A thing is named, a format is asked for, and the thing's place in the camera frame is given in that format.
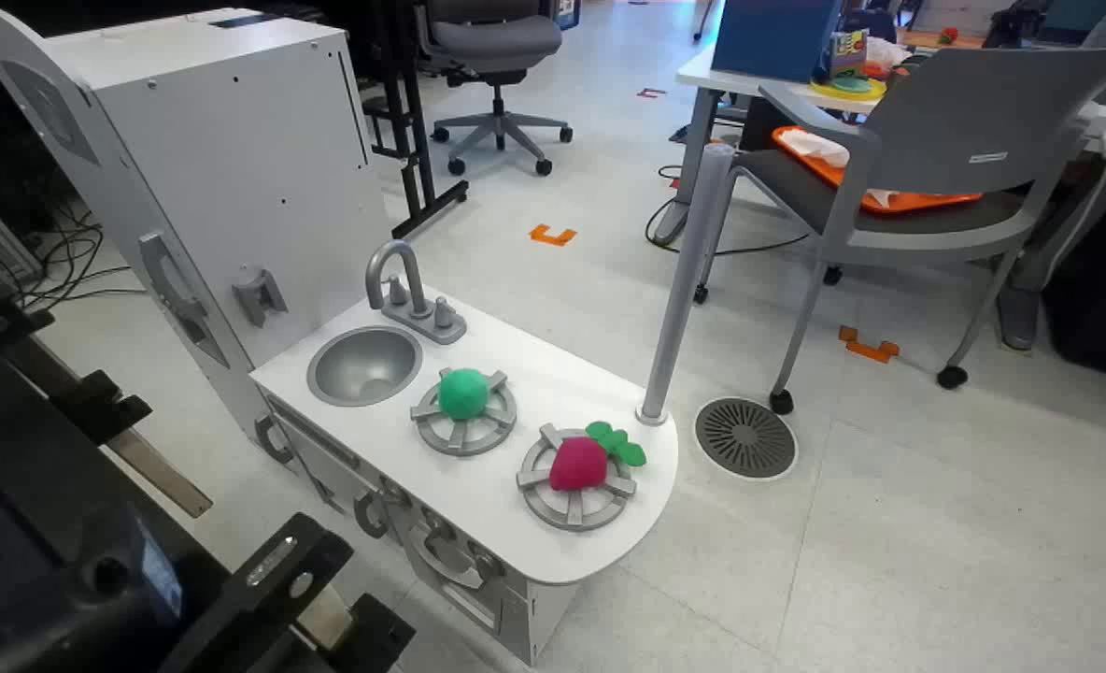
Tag black equipment frame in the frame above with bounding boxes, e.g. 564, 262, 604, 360
0, 165, 419, 673

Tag black swivel office chair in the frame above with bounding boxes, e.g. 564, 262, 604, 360
413, 0, 581, 181

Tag grey plastic chair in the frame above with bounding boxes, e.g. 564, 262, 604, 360
689, 44, 1106, 418

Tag black bag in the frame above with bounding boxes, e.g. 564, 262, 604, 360
1038, 165, 1106, 383

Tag round floor drain grate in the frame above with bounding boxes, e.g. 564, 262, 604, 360
690, 396, 804, 484

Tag grey toy sink basin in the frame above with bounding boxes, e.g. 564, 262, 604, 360
304, 325, 426, 412

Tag red plush radish toy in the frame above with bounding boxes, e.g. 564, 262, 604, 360
547, 418, 652, 495

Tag grey fridge door handle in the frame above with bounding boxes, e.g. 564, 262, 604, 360
134, 227, 234, 372

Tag blue box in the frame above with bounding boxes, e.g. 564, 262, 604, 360
706, 0, 841, 84

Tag grey toy stove burner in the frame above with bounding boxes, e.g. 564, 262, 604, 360
512, 422, 642, 533
406, 365, 525, 461

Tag grey toy fridge cabinet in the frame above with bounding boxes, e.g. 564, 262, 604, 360
0, 2, 395, 442

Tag colourful toys pile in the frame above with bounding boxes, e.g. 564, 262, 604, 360
807, 24, 912, 110

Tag black floor cables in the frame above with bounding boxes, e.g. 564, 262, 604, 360
9, 200, 147, 317

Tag orange pad on chair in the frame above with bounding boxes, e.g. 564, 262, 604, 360
769, 124, 985, 219

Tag white office table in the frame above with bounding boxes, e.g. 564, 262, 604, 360
669, 34, 1106, 255

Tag grey toy faucet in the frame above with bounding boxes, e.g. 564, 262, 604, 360
361, 239, 471, 346

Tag black metal stand frame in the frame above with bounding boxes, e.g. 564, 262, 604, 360
355, 0, 471, 242

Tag grey fridge wall bracket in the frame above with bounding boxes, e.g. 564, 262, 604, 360
229, 264, 292, 333

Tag grey toy oven knob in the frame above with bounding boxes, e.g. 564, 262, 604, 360
348, 484, 393, 543
251, 412, 300, 466

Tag green plush ball toy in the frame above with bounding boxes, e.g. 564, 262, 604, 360
434, 363, 498, 427

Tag white toy kitchen counter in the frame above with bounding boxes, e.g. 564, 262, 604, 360
251, 290, 684, 667

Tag orange tape floor marker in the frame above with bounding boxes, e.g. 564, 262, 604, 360
835, 321, 903, 365
528, 219, 582, 249

